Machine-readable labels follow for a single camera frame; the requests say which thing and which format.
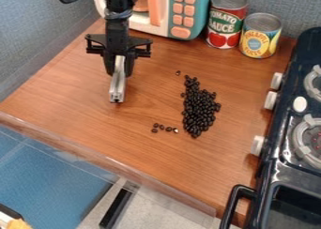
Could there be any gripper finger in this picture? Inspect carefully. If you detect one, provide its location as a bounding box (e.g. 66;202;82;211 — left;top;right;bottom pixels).
101;54;117;78
122;54;138;78

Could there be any toy microwave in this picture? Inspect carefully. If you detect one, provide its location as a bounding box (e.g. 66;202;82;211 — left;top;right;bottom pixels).
91;0;220;41

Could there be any red can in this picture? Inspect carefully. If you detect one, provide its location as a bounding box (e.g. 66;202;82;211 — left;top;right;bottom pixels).
204;0;252;50

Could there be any silver metal bar tool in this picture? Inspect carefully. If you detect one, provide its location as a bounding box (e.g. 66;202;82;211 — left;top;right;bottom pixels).
107;54;127;104

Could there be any yellow can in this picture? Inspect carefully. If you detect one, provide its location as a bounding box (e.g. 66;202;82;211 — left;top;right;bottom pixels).
237;12;283;59

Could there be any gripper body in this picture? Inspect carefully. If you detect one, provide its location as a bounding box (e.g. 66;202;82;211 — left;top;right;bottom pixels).
84;19;155;60

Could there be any pile of black bits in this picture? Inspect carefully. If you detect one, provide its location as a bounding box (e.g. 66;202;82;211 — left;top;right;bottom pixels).
150;122;181;134
174;69;223;140

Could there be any toy stove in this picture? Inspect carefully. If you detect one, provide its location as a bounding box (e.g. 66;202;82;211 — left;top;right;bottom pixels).
218;26;321;229

